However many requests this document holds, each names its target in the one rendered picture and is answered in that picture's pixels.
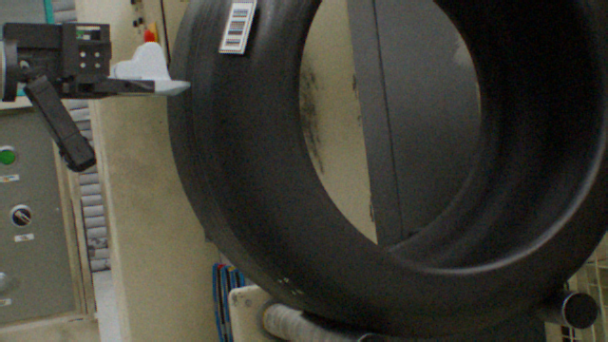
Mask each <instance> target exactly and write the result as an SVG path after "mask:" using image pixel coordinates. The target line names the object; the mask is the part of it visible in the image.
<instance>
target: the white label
mask: <svg viewBox="0 0 608 342"><path fill-rule="evenodd" d="M256 5H257V0H249V1H233V2H232V6H231V9H230V12H229V16H228V20H227V23H226V27H225V31H224V33H223V37H222V41H221V45H220V49H219V53H239V54H243V52H244V49H245V45H246V42H247V38H248V34H249V30H250V26H251V23H252V21H253V17H254V13H255V9H256Z"/></svg>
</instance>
